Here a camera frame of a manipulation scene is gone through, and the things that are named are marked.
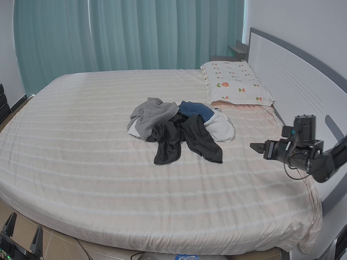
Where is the white printed pillow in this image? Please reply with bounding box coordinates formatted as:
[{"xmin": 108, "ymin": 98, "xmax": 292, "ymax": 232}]
[{"xmin": 200, "ymin": 60, "xmax": 276, "ymax": 107}]

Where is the grey bedside table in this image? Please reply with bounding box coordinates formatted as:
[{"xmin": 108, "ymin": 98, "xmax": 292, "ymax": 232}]
[{"xmin": 211, "ymin": 40, "xmax": 249, "ymax": 62}]

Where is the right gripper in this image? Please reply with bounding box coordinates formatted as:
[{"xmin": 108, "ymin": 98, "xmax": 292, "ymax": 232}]
[{"xmin": 264, "ymin": 139, "xmax": 302, "ymax": 170}]

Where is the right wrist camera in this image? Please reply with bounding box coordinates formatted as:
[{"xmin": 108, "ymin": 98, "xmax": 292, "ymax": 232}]
[{"xmin": 281, "ymin": 125, "xmax": 295, "ymax": 141}]

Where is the black chest of drawers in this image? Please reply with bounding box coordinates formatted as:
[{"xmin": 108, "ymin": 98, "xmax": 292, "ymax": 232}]
[{"xmin": 0, "ymin": 84, "xmax": 12, "ymax": 125}]

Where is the blue-green curtain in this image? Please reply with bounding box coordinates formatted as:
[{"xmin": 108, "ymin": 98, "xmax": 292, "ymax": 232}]
[
  {"xmin": 89, "ymin": 0, "xmax": 248, "ymax": 72},
  {"xmin": 14, "ymin": 0, "xmax": 91, "ymax": 95}
]

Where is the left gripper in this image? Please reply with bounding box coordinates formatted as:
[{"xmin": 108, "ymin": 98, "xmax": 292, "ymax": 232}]
[{"xmin": 0, "ymin": 212, "xmax": 44, "ymax": 260}]

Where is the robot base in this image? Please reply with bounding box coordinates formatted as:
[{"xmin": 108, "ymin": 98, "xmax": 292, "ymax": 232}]
[{"xmin": 144, "ymin": 252, "xmax": 202, "ymax": 260}]

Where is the black T-shirt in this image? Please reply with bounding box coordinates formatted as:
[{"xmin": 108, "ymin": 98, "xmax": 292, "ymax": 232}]
[{"xmin": 146, "ymin": 115, "xmax": 223, "ymax": 165}]

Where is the bed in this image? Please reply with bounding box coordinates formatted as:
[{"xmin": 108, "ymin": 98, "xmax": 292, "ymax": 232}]
[{"xmin": 0, "ymin": 27, "xmax": 347, "ymax": 257}]

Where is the pile of clothes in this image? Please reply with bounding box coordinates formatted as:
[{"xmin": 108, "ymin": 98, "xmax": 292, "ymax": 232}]
[{"xmin": 127, "ymin": 97, "xmax": 235, "ymax": 143}]

